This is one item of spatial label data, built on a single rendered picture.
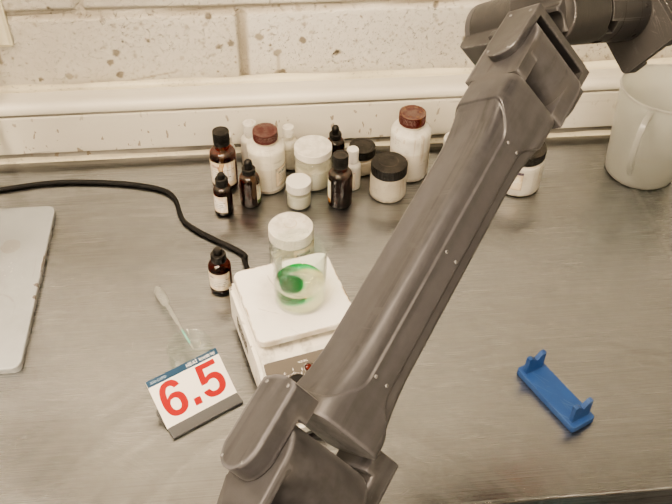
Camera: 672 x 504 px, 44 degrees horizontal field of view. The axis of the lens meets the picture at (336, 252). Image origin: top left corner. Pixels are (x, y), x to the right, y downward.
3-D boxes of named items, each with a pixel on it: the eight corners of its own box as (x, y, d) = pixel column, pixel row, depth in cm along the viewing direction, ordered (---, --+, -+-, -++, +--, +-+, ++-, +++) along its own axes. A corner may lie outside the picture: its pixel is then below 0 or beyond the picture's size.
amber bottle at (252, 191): (245, 211, 122) (241, 168, 116) (237, 199, 124) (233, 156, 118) (264, 205, 123) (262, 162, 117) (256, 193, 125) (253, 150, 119)
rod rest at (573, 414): (593, 421, 96) (601, 403, 93) (571, 434, 94) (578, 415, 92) (537, 362, 102) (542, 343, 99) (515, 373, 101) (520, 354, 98)
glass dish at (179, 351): (190, 382, 99) (188, 371, 97) (159, 359, 101) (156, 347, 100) (223, 354, 102) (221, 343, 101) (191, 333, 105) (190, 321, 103)
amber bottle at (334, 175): (356, 199, 124) (357, 151, 118) (344, 213, 122) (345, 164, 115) (335, 191, 125) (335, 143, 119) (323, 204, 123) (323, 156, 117)
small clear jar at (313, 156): (293, 169, 129) (292, 134, 124) (330, 168, 129) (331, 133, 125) (295, 193, 125) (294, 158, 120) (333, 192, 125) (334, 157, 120)
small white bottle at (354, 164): (352, 178, 127) (353, 141, 123) (363, 186, 126) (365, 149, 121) (339, 185, 126) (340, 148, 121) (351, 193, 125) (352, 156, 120)
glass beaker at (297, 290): (277, 324, 95) (274, 271, 89) (268, 284, 99) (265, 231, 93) (337, 314, 96) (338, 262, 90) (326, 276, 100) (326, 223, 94)
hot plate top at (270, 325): (359, 323, 96) (359, 318, 95) (258, 350, 92) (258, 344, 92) (325, 255, 104) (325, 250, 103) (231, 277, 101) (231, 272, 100)
